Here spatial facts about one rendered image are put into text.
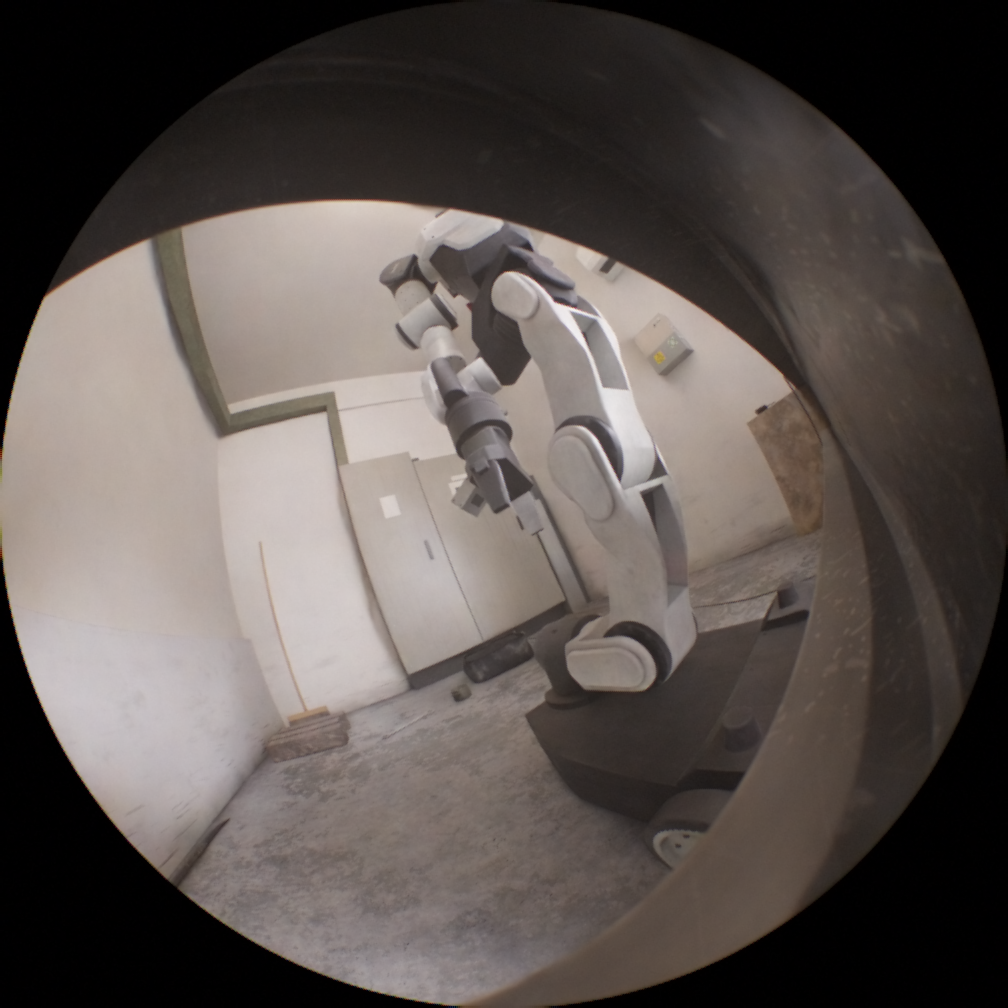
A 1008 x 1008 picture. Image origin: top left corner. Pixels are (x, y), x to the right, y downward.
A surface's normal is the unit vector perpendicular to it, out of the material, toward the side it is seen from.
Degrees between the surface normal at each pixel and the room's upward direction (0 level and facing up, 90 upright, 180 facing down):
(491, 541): 90
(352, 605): 90
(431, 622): 90
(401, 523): 90
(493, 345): 113
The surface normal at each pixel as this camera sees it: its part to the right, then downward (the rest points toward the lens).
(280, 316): 0.40, 0.89
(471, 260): 0.06, 0.50
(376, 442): 0.40, -0.39
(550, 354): -0.66, 0.60
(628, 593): -0.80, 0.21
